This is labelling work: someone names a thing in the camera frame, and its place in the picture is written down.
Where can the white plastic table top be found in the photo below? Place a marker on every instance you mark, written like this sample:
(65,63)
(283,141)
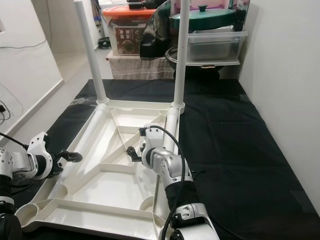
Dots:
(115,185)

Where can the patterned cloth covered bench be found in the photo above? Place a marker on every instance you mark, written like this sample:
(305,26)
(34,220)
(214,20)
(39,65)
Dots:
(137,67)

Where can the black tablecloth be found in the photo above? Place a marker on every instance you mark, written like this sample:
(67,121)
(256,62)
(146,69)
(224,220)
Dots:
(240,150)

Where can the brown printed carton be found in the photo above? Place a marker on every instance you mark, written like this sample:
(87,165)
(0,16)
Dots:
(127,40)

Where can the shiny black plastic bag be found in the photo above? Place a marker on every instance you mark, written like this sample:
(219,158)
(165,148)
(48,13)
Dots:
(157,32)

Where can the clear plastic food container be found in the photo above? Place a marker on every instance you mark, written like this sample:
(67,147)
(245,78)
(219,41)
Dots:
(217,47)

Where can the clear bin with orange lid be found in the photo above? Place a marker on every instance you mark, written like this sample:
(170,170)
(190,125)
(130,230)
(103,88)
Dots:
(130,12)

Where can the small black appliance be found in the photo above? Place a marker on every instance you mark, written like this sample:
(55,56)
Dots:
(136,4)

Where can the green round pot lid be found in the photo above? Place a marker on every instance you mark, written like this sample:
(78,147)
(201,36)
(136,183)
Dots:
(212,19)

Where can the pink purple container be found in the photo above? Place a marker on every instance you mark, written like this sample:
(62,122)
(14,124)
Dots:
(212,4)

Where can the dark green tray with label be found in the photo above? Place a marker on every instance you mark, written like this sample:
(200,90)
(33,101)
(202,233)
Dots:
(241,11)

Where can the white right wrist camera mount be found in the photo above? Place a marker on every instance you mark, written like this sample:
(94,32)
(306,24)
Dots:
(150,136)

